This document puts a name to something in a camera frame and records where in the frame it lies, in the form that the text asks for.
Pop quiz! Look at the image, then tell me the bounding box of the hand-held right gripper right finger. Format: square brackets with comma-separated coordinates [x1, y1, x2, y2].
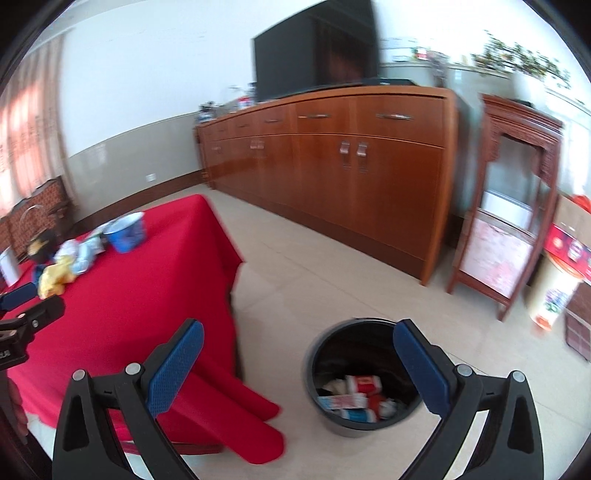
[392, 319, 544, 480]

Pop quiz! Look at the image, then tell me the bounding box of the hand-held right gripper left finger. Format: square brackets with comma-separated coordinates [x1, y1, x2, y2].
[52, 318, 205, 480]

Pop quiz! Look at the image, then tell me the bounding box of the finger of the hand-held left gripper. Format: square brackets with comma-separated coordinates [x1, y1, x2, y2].
[16, 294, 66, 334]
[0, 282, 38, 312]

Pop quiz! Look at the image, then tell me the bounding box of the yellow cloth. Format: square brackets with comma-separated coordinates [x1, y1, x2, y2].
[38, 256, 77, 298]

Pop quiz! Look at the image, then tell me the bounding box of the red plastic bag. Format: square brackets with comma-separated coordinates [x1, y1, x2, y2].
[368, 393, 393, 418]

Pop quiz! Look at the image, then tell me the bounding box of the green white carton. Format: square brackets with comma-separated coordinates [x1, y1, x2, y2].
[74, 235, 105, 275]

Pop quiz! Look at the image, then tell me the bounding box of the white red snack packet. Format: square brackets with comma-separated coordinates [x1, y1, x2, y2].
[317, 394, 370, 411]

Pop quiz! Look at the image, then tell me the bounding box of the black bucket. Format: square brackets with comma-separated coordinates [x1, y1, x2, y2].
[302, 318, 428, 438]

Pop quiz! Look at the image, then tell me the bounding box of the blue white patterned cup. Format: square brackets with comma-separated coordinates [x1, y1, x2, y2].
[102, 212, 147, 254]

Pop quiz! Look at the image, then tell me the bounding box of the person's left hand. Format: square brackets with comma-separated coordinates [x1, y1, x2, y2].
[10, 378, 29, 432]

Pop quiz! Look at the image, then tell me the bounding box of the white tin box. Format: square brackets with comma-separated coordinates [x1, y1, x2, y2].
[0, 247, 21, 287]

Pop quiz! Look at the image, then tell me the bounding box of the wooden upholstered bench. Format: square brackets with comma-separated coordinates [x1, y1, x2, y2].
[0, 175, 75, 259]

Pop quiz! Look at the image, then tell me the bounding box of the red tablecloth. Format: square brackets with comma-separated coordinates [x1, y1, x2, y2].
[0, 194, 283, 464]

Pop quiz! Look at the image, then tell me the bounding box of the white floral bin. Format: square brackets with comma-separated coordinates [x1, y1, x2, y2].
[526, 258, 580, 330]

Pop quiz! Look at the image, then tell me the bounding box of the dark red bathroom scale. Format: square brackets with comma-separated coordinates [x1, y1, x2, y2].
[564, 295, 591, 357]

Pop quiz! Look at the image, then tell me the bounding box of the beige embroidered curtain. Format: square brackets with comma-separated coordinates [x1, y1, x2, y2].
[0, 34, 65, 217]

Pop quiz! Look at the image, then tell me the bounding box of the cardboard box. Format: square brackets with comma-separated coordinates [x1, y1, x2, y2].
[542, 194, 591, 282]

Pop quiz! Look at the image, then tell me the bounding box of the brown wooden sideboard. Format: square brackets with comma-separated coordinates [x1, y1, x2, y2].
[195, 85, 476, 287]

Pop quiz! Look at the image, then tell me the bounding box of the carved wooden stand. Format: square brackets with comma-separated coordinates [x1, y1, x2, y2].
[445, 92, 566, 321]

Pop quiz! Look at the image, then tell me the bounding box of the glass vase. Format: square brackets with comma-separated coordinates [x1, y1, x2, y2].
[427, 48, 451, 88]

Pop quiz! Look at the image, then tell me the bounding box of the potted green plant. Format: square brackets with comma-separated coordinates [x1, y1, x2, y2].
[471, 30, 573, 88]

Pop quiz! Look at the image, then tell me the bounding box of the black flat television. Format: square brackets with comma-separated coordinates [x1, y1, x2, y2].
[252, 0, 382, 102]

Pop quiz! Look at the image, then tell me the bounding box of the dark basket with handle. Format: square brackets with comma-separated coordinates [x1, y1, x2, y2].
[25, 205, 63, 264]

